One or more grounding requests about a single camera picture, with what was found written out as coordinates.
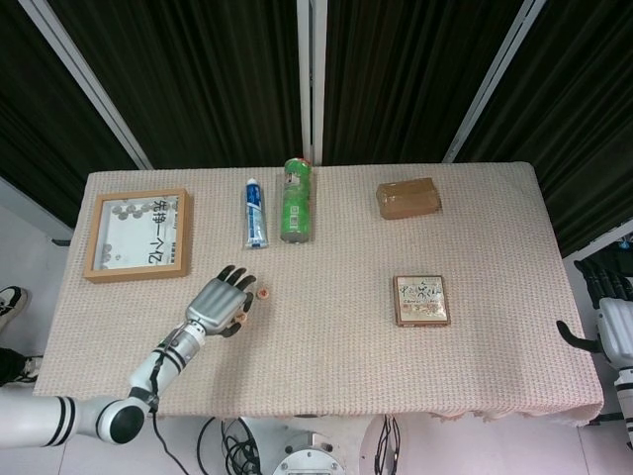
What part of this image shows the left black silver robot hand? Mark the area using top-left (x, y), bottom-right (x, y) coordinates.
top-left (185, 265), bottom-right (258, 340)

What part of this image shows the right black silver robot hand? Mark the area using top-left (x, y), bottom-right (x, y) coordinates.
top-left (556, 254), bottom-right (633, 370)

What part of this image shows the grey round robot base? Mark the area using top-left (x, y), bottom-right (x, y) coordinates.
top-left (271, 429), bottom-right (350, 475)

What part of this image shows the Chinese chess game box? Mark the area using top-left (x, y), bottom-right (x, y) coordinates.
top-left (393, 274), bottom-right (453, 328)

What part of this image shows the blue white toothpaste tube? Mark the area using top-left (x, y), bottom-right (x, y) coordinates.
top-left (242, 177), bottom-right (272, 251)

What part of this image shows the green chip can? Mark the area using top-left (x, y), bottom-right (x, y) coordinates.
top-left (279, 156), bottom-right (316, 245)

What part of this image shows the beige woven tablecloth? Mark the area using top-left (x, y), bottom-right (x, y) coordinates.
top-left (27, 160), bottom-right (607, 428)

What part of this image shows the brown cardboard box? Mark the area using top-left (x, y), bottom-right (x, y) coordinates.
top-left (376, 175), bottom-right (443, 220)

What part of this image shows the person's black trouser leg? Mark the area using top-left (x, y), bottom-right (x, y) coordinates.
top-left (0, 347), bottom-right (30, 388)

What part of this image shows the black pleated curtain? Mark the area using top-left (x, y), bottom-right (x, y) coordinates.
top-left (454, 0), bottom-right (633, 258)
top-left (0, 0), bottom-right (142, 229)
top-left (320, 0), bottom-right (533, 167)
top-left (48, 0), bottom-right (311, 169)

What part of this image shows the wooden glass coin frame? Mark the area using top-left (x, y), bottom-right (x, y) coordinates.
top-left (82, 187), bottom-right (194, 285)

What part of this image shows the black cable bundle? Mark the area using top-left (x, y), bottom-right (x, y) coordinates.
top-left (197, 417), bottom-right (266, 475)
top-left (371, 414), bottom-right (406, 475)

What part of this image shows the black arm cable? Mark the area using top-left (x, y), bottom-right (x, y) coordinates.
top-left (147, 340), bottom-right (187, 475)

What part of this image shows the white metal frame post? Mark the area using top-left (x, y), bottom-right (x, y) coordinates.
top-left (19, 0), bottom-right (152, 169)
top-left (296, 0), bottom-right (328, 167)
top-left (442, 0), bottom-right (548, 163)

